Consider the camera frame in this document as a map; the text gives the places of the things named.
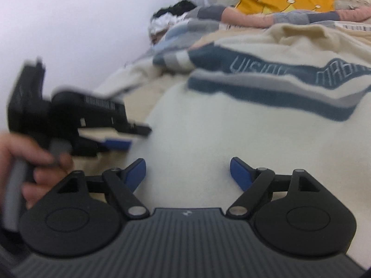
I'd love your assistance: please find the patchwork quilt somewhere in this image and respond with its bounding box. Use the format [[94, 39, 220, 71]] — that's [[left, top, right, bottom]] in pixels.
[[125, 13, 371, 122]]

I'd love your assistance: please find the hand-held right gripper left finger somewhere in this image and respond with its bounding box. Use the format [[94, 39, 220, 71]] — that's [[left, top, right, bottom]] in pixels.
[[56, 158, 151, 218]]

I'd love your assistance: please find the pink and grey long pillow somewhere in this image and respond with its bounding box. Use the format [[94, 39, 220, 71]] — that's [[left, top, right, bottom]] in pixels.
[[185, 4, 371, 29]]

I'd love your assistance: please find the cream blanket with blue stripes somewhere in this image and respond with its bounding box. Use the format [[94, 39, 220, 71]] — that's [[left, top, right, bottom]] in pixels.
[[96, 23, 371, 270]]

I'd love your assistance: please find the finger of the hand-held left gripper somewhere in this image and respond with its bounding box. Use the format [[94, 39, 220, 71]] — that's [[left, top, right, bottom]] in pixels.
[[78, 137, 133, 155], [113, 122, 153, 137]]

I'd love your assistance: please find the person's left hand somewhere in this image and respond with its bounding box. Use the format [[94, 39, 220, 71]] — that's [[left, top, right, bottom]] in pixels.
[[0, 133, 74, 209]]

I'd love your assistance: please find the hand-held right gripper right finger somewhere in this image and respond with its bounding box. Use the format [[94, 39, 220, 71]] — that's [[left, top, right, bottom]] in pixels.
[[230, 156, 321, 218]]

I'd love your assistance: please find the pile of clothes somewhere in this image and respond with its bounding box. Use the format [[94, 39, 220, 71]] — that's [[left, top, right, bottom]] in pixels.
[[148, 0, 200, 45]]

